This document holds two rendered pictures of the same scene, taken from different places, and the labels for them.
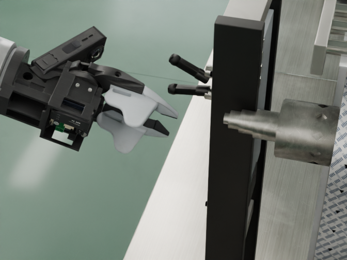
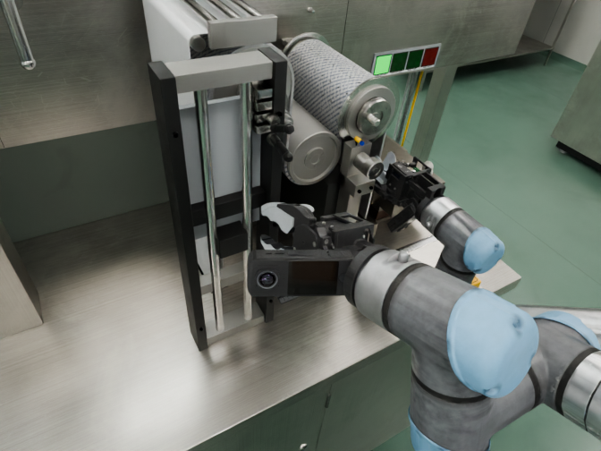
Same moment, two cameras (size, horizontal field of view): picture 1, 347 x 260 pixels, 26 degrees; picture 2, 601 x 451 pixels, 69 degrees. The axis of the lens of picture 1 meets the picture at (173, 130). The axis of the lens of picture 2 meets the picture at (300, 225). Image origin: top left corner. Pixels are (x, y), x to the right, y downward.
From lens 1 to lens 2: 112 cm
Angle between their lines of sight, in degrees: 91
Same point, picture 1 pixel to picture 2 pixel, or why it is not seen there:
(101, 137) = not seen: outside the picture
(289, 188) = (84, 360)
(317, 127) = not seen: hidden behind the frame
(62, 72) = (341, 230)
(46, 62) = (341, 252)
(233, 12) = (262, 59)
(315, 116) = not seen: hidden behind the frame
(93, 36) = (266, 252)
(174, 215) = (181, 416)
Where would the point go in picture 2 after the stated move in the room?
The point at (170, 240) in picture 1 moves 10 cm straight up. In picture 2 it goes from (212, 397) to (207, 367)
